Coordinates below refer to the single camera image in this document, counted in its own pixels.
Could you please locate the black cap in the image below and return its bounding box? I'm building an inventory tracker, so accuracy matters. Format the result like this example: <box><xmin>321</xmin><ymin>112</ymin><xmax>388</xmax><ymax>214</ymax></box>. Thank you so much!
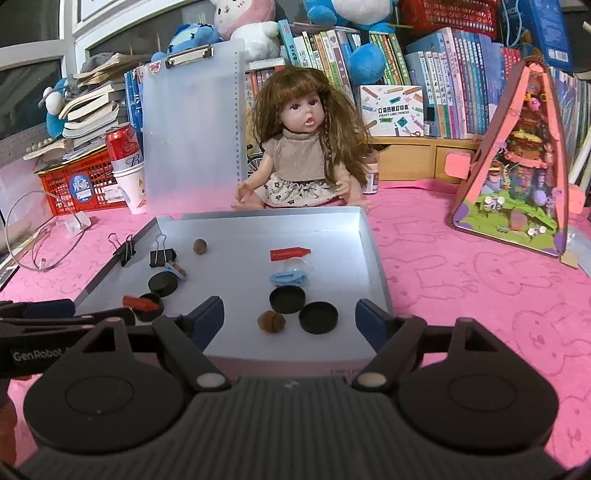
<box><xmin>147</xmin><ymin>271</ymin><xmax>178</xmax><ymax>298</ymax></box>
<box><xmin>269</xmin><ymin>285</ymin><xmax>305</xmax><ymax>315</ymax></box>
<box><xmin>132</xmin><ymin>293</ymin><xmax>164</xmax><ymax>323</ymax></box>

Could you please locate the blue bear hair clip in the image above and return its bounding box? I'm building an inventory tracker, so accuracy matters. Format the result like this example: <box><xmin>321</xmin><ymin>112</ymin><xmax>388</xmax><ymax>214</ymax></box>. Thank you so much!
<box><xmin>164</xmin><ymin>261</ymin><xmax>187</xmax><ymax>281</ymax></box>

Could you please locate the black round lid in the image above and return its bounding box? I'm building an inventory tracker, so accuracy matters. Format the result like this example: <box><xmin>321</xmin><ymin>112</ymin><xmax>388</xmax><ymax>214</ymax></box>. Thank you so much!
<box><xmin>298</xmin><ymin>301</ymin><xmax>339</xmax><ymax>335</ymax></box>

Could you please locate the black binder clip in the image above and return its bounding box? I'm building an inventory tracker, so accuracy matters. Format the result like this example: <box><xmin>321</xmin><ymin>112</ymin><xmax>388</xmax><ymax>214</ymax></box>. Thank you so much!
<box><xmin>107</xmin><ymin>233</ymin><xmax>135</xmax><ymax>267</ymax></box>
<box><xmin>149</xmin><ymin>233</ymin><xmax>176</xmax><ymax>268</ymax></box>

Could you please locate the brown acorn nut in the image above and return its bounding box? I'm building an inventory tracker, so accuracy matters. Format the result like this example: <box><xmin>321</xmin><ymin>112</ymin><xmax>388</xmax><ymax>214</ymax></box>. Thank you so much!
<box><xmin>257</xmin><ymin>310</ymin><xmax>287</xmax><ymax>334</ymax></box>

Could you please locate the light blue hair clip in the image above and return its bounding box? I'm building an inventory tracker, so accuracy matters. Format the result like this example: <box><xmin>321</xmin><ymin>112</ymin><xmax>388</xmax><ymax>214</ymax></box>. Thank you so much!
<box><xmin>270</xmin><ymin>269</ymin><xmax>308</xmax><ymax>286</ymax></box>

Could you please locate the orange red crayon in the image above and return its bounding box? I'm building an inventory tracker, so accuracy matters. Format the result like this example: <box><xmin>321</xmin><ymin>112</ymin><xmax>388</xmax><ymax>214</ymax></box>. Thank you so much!
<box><xmin>270</xmin><ymin>247</ymin><xmax>311</xmax><ymax>261</ymax></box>

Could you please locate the person's left hand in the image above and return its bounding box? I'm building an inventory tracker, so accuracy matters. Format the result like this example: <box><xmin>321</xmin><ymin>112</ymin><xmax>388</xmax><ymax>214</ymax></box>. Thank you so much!
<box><xmin>0</xmin><ymin>396</ymin><xmax>18</xmax><ymax>466</ymax></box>

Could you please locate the black binder clip on tray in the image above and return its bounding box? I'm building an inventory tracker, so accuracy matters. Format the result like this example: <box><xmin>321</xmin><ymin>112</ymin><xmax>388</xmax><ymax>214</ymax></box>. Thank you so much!
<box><xmin>107</xmin><ymin>233</ymin><xmax>135</xmax><ymax>267</ymax></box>

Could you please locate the white charger plug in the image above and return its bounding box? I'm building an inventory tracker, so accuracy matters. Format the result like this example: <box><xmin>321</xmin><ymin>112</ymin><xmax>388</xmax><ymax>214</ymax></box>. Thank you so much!
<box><xmin>63</xmin><ymin>211</ymin><xmax>92</xmax><ymax>236</ymax></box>

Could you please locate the white shallow cardboard tray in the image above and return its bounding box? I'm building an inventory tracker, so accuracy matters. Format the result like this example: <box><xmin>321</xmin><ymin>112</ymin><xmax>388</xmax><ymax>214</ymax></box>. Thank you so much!
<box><xmin>75</xmin><ymin>206</ymin><xmax>393</xmax><ymax>364</ymax></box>

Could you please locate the small jar behind doll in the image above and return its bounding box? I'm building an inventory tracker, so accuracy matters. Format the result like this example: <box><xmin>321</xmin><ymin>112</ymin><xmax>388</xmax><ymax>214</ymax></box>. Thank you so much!
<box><xmin>363</xmin><ymin>162</ymin><xmax>379</xmax><ymax>195</ymax></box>

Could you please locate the red plastic basket left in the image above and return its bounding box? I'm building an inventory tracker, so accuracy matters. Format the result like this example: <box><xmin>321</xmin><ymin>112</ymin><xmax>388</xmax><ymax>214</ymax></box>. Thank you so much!
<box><xmin>37</xmin><ymin>149</ymin><xmax>126</xmax><ymax>216</ymax></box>

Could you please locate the white paper cup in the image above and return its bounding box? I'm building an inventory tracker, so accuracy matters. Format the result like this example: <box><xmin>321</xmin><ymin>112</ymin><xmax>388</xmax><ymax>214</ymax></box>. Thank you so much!
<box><xmin>113</xmin><ymin>163</ymin><xmax>147</xmax><ymax>214</ymax></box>

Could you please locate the wooden drawer box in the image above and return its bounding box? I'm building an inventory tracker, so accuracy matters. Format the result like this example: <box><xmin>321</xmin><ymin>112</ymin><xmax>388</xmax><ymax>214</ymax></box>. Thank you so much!
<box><xmin>372</xmin><ymin>137</ymin><xmax>480</xmax><ymax>184</ymax></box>

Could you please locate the pink triangular diorama house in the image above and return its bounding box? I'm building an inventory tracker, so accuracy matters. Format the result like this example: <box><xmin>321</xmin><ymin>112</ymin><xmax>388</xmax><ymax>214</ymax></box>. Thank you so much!
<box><xmin>445</xmin><ymin>56</ymin><xmax>585</xmax><ymax>257</ymax></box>

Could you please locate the brown haired baby doll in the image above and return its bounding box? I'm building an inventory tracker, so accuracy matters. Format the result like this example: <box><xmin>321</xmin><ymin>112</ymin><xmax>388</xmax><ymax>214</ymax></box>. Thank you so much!
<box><xmin>231</xmin><ymin>66</ymin><xmax>370</xmax><ymax>210</ymax></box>

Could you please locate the red soda can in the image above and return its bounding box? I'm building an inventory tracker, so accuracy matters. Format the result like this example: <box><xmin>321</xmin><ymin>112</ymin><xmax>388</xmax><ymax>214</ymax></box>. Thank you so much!
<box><xmin>105</xmin><ymin>123</ymin><xmax>143</xmax><ymax>172</ymax></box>

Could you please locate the translucent plastic clipboard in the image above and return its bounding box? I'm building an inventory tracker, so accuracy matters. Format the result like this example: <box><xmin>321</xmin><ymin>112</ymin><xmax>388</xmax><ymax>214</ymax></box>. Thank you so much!
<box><xmin>142</xmin><ymin>40</ymin><xmax>247</xmax><ymax>216</ymax></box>

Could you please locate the blue white plush far left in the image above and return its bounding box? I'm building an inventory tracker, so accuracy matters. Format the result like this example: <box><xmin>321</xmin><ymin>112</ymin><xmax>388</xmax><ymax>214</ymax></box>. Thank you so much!
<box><xmin>38</xmin><ymin>78</ymin><xmax>68</xmax><ymax>138</ymax></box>

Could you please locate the stack of books left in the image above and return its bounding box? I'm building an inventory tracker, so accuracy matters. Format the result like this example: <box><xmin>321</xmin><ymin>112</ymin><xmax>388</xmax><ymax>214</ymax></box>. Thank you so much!
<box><xmin>23</xmin><ymin>52</ymin><xmax>149</xmax><ymax>165</ymax></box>

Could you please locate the row of upright books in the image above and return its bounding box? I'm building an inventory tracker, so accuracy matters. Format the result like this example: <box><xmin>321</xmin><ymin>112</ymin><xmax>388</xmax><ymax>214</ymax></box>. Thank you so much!
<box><xmin>123</xmin><ymin>18</ymin><xmax>591</xmax><ymax>186</ymax></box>

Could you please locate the large blue white plush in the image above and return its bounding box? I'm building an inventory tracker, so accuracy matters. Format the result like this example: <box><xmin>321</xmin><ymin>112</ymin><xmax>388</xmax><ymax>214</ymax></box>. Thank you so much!
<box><xmin>304</xmin><ymin>0</ymin><xmax>399</xmax><ymax>86</ymax></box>

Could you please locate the small blue plush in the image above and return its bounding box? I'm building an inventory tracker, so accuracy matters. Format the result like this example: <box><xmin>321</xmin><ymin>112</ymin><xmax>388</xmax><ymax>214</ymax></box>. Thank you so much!
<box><xmin>151</xmin><ymin>23</ymin><xmax>222</xmax><ymax>62</ymax></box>

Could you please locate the red plastic basket on books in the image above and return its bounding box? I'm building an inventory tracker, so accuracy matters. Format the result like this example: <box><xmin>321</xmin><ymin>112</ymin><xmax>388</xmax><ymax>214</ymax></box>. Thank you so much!
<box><xmin>399</xmin><ymin>0</ymin><xmax>498</xmax><ymax>39</ymax></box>

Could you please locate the pink white bunny plush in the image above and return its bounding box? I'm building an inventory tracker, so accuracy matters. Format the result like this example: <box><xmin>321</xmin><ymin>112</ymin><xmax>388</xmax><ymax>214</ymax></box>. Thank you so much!
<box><xmin>211</xmin><ymin>0</ymin><xmax>280</xmax><ymax>62</ymax></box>

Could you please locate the blue cardboard box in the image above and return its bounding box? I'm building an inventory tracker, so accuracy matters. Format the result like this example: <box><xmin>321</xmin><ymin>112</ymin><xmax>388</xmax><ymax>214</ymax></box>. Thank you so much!
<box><xmin>499</xmin><ymin>0</ymin><xmax>573</xmax><ymax>71</ymax></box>

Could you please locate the white charging cable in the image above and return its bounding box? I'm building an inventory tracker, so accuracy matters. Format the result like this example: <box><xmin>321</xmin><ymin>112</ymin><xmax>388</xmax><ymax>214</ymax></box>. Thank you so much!
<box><xmin>3</xmin><ymin>189</ymin><xmax>92</xmax><ymax>272</ymax></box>

